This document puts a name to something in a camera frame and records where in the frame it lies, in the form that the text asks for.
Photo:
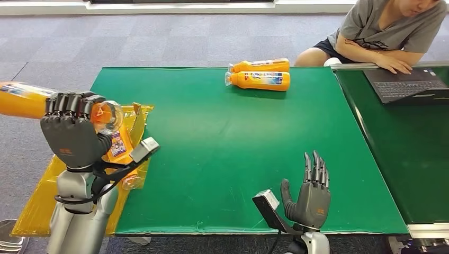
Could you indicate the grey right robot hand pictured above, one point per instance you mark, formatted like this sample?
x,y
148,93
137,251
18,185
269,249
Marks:
x,y
314,203

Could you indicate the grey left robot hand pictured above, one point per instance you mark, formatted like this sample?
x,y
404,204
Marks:
x,y
73,140

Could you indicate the person's right hand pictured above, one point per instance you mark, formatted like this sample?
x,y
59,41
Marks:
x,y
394,65

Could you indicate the orange bottle with clear cap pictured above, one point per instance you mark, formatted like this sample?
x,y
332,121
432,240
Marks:
x,y
21,101

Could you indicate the orange bottle with white label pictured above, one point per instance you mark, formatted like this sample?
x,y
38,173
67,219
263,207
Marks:
x,y
119,150

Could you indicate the orange bottle with narrow label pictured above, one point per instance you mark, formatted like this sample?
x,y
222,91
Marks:
x,y
266,65

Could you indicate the orange bottle with blue label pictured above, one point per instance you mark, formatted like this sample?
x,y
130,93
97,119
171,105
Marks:
x,y
263,81

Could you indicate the dark grey laptop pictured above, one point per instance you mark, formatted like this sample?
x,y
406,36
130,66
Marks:
x,y
403,87

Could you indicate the person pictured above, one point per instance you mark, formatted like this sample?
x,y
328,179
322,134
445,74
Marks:
x,y
386,24

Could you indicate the white round stool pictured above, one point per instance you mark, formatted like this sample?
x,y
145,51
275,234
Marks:
x,y
332,62

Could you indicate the yellow plastic sheet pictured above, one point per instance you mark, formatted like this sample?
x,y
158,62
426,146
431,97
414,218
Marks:
x,y
35,210

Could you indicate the green table with metal rim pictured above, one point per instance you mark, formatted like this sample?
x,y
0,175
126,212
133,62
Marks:
x,y
414,157

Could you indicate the green table mat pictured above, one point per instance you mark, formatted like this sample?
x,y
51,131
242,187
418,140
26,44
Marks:
x,y
228,140

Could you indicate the dark equipment under table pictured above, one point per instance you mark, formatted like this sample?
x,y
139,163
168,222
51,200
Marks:
x,y
421,247

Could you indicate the silver metal base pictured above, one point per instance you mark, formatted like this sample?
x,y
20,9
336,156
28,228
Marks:
x,y
10,238

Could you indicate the white paper scrap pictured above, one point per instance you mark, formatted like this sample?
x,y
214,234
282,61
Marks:
x,y
140,241

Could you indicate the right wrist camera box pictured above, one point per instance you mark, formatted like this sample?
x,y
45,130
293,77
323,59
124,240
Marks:
x,y
268,207

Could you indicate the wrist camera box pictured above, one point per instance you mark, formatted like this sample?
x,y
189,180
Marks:
x,y
268,207
144,149

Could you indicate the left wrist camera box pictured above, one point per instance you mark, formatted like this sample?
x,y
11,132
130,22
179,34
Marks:
x,y
144,149

